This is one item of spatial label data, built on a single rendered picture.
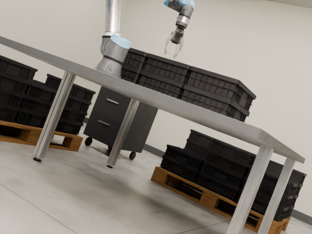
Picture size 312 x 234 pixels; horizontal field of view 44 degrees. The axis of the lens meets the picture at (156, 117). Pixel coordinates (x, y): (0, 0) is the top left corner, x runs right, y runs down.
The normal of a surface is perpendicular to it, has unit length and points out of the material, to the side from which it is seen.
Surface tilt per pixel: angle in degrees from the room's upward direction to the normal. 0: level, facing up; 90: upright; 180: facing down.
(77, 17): 90
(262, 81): 90
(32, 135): 90
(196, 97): 90
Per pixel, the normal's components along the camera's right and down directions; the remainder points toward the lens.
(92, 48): 0.82, 0.33
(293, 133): -0.44, -0.17
